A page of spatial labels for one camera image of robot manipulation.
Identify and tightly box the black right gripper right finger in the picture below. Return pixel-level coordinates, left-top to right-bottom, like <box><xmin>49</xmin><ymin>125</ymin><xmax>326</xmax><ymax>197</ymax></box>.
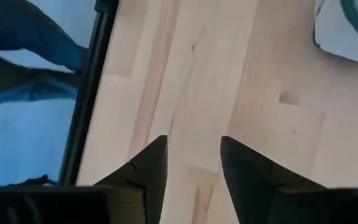
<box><xmin>220</xmin><ymin>135</ymin><xmax>326</xmax><ymax>224</ymax></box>

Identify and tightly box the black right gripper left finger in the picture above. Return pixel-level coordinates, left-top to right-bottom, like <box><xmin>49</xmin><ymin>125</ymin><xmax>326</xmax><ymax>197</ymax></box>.
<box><xmin>93</xmin><ymin>134</ymin><xmax>169</xmax><ymax>224</ymax></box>

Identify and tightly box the cream green canvas gardening bag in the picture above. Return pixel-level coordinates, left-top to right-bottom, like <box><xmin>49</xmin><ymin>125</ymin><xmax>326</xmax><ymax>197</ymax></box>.
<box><xmin>313</xmin><ymin>0</ymin><xmax>358</xmax><ymax>65</ymax></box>

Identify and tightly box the dark metal stand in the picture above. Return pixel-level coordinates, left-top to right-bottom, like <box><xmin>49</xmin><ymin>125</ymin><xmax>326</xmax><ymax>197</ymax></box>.
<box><xmin>0</xmin><ymin>0</ymin><xmax>90</xmax><ymax>107</ymax></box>

